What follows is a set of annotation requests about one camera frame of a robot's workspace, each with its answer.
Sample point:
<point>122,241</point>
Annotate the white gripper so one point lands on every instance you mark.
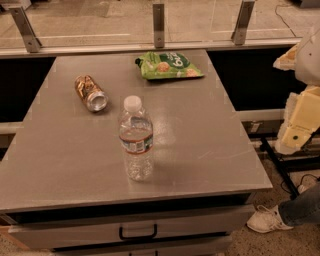
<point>308,61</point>

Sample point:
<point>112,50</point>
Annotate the orange soda can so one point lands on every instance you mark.
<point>91,94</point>

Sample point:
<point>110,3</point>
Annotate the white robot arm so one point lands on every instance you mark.
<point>307,66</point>

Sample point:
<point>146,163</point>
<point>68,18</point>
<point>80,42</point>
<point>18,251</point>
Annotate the black floor stand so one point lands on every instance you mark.
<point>285,167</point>

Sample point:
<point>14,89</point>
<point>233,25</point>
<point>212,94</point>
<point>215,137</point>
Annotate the blue jeans leg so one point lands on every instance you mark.
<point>305,209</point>

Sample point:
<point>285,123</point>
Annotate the white sneaker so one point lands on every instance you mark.
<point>266,220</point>

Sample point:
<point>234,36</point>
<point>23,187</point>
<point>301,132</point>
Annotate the upper grey drawer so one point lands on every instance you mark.
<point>104,230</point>

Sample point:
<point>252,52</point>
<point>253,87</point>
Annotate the grey drawer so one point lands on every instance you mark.
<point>201,246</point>
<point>104,230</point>

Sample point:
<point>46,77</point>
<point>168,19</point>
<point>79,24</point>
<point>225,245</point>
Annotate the lower grey drawer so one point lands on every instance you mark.
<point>201,246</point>

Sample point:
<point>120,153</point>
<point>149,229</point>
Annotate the green snack bag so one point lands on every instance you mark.
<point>168,65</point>

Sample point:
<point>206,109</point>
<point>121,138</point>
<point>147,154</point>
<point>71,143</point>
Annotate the clear plastic water bottle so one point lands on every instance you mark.
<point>136,138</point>

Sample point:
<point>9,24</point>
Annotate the right metal railing bracket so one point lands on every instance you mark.
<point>240,31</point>

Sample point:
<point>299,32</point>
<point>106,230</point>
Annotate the metal railing bracket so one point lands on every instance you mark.
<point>240,31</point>
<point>158,25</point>
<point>31,42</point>

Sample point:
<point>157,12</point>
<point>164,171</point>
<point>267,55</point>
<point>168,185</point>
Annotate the middle metal railing bracket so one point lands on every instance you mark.
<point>158,25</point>

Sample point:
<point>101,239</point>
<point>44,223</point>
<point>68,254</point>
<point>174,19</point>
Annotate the black drawer handle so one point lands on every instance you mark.
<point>138,232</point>

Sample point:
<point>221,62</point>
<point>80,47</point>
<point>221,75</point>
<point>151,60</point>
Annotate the left metal railing bracket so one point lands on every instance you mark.
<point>31,42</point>

